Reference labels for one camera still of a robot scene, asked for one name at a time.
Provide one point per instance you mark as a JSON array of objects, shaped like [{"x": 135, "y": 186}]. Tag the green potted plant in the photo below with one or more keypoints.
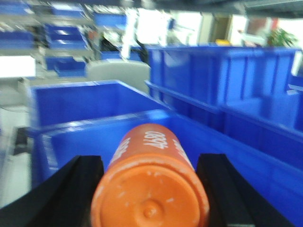
[{"x": 279, "y": 37}]

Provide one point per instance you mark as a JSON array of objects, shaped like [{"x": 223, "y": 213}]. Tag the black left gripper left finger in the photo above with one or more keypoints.
[{"x": 63, "y": 200}]

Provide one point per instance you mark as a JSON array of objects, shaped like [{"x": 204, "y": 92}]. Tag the large blue crate right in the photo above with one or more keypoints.
[{"x": 240, "y": 91}]

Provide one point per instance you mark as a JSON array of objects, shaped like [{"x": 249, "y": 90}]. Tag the blue bin behind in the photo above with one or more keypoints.
[{"x": 78, "y": 101}]

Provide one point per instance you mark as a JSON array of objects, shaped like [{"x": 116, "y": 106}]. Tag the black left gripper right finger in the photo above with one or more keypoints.
[{"x": 233, "y": 201}]

